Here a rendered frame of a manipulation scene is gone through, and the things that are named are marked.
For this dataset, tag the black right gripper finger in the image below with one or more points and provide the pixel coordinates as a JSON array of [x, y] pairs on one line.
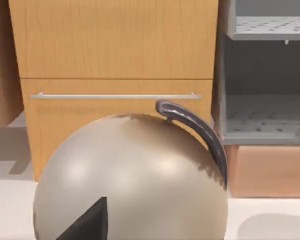
[[95, 222]]

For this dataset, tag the round beige kettle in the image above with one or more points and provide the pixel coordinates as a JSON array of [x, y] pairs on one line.
[[130, 175]]

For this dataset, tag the wooden drawer front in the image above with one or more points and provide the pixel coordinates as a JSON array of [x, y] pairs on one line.
[[90, 117]]

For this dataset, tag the salmon-coloured box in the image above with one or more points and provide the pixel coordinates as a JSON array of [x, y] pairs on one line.
[[270, 172]]

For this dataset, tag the wooden cupboard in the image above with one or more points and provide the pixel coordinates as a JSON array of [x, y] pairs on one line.
[[115, 40]]

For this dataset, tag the grey pierced shelf rack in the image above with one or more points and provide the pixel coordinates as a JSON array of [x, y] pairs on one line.
[[265, 87]]

